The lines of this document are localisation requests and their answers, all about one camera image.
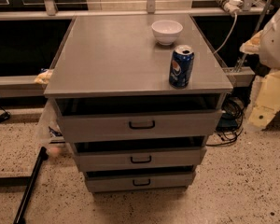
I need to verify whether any grey top drawer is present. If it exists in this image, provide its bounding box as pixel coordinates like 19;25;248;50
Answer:
57;110;221;143

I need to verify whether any grey metal drawer cabinet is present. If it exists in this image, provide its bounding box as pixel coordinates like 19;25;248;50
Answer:
45;15;232;179

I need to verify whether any black cable bundle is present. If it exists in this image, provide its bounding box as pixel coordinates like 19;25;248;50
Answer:
206;97;246;147

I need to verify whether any white power strip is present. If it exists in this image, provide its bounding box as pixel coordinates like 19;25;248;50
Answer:
215;0;243;16

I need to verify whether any blue Pepsi can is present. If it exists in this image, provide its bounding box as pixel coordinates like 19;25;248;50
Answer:
169;45;194;89

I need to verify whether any white ceramic bowl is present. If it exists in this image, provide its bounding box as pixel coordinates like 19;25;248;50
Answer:
151;20;183;45

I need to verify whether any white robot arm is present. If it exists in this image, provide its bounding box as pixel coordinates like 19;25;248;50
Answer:
240;8;280;131

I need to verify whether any grey bottom drawer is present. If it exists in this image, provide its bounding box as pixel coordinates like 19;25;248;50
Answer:
85;171;195;192

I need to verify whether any white power cable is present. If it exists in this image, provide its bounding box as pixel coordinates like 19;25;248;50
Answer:
212;12;239;55

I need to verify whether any clear plastic bag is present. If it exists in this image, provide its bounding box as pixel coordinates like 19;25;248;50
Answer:
35;100;65;157

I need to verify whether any metal diagonal rod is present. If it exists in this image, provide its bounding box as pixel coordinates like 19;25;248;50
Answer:
233;0;272;72

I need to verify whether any grey drawer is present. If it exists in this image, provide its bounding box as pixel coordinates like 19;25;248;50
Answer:
74;147;206;172
85;171;195;192
57;110;221;143

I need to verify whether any yellow snack bag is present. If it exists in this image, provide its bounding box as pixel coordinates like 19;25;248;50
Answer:
35;69;53;85

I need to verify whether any black metal floor bar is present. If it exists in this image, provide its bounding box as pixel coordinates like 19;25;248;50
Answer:
0;147;49;224

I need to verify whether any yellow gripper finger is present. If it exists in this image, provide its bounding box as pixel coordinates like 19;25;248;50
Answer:
247;69;280;130

